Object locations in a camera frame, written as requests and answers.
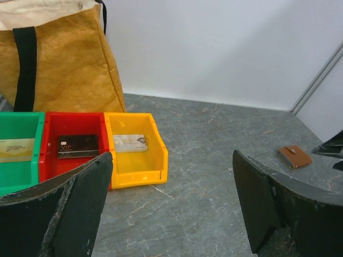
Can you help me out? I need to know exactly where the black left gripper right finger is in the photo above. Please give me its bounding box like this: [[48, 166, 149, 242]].
[[233, 150, 342, 256]]

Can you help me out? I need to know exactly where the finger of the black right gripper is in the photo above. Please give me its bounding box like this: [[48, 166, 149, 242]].
[[311, 132, 343, 169]]

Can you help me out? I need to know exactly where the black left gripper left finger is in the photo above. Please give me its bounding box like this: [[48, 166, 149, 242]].
[[1, 152, 113, 256]]

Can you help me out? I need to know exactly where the brown leather card holder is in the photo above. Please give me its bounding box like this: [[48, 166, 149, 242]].
[[277, 145, 312, 170]]

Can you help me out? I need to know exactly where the black VIP card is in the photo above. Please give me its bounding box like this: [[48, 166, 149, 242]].
[[57, 134, 99, 158]]

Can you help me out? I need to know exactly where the gold card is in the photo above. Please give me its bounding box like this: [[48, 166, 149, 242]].
[[0, 138, 35, 163]]

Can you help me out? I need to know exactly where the silver VIP card in bin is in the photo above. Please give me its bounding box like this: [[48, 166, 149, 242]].
[[113, 134, 148, 153]]

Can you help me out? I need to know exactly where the green plastic bin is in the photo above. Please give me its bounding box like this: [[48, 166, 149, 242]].
[[1, 112, 45, 195]]

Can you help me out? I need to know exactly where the yellow plastic bin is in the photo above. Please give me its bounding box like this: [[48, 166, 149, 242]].
[[104, 112, 168, 189]]

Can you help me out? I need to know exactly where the red plastic bin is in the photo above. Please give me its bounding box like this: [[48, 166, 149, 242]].
[[39, 112, 109, 182]]

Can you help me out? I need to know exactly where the tan paper tote bag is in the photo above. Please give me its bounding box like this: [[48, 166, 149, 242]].
[[1, 1, 125, 112]]

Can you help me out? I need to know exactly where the aluminium corner post right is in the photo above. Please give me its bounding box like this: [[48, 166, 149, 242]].
[[290, 42, 343, 115]]

